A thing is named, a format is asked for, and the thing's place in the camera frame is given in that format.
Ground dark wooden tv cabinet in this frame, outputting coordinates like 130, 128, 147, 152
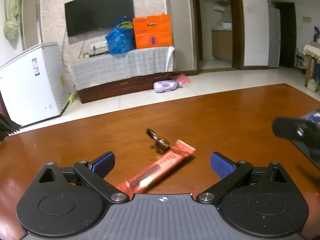
77, 71, 173, 104

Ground white chest freezer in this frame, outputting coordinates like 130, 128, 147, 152
1, 42, 69, 127

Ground far table with cloth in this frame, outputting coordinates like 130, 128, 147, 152
303, 44, 319, 92

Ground orange cardboard box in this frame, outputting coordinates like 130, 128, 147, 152
133, 14, 173, 49

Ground blue plastic bag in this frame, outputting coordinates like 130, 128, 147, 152
105, 16, 136, 55

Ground pink floor cloth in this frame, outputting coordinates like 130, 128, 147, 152
172, 74, 190, 84

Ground black wall television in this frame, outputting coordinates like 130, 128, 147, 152
65, 0, 135, 37

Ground green hanging curtain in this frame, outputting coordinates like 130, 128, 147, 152
3, 0, 21, 40

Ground red snack bar wrapper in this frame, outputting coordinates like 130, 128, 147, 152
116, 140, 196, 199

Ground purple plastic bottle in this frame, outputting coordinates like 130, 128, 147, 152
153, 80, 182, 93

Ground dark brown candy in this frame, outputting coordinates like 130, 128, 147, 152
146, 128, 171, 154

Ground white checked cabinet cloth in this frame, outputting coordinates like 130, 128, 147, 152
69, 46, 175, 90

